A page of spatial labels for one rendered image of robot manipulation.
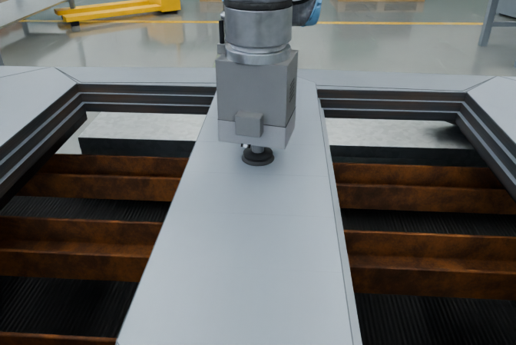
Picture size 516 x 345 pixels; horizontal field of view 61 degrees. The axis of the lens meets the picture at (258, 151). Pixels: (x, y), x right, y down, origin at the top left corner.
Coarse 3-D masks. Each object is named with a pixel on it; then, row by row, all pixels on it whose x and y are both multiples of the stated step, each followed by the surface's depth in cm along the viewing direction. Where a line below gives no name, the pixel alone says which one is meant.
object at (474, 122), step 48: (96, 96) 82; (144, 96) 81; (192, 96) 81; (336, 96) 80; (384, 96) 79; (432, 96) 78; (48, 144) 70; (480, 144) 68; (0, 192) 58; (336, 192) 56
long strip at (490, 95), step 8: (488, 80) 83; (496, 80) 83; (504, 80) 83; (512, 80) 83; (472, 88) 79; (480, 88) 79; (488, 88) 79; (496, 88) 79; (504, 88) 79; (512, 88) 79; (472, 96) 76; (480, 96) 76; (488, 96) 76; (496, 96) 76; (504, 96) 76; (512, 96) 76; (480, 104) 73; (488, 104) 73; (496, 104) 73; (504, 104) 73; (512, 104) 73; (488, 112) 70; (496, 112) 70; (504, 112) 70; (512, 112) 70; (496, 120) 67; (504, 120) 67; (512, 120) 67; (504, 128) 65; (512, 128) 65; (512, 136) 63
